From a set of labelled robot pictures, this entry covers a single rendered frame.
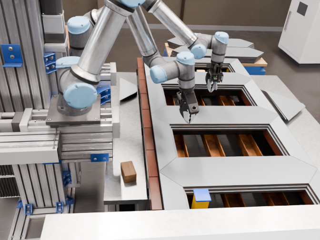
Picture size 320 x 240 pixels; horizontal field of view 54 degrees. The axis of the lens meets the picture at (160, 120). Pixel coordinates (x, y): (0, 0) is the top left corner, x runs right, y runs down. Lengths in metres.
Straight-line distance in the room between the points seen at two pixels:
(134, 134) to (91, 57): 0.80
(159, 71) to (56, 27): 0.51
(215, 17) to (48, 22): 4.57
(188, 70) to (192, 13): 4.39
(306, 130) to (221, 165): 0.77
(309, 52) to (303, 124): 2.86
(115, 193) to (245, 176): 0.60
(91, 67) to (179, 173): 0.59
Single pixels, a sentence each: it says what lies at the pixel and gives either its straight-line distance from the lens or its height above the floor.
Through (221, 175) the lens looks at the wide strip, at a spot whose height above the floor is 0.85.
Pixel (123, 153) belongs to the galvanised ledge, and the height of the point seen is 0.68.
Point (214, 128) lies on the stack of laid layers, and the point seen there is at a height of 0.83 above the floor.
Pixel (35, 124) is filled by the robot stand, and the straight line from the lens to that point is 1.46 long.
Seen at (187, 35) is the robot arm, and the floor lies 1.28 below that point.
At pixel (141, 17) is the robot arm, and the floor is 1.43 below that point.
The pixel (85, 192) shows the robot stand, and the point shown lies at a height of 0.21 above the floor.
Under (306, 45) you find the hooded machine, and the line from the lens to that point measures 4.83.
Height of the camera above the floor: 1.81
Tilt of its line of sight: 35 degrees down
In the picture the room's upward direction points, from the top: 5 degrees clockwise
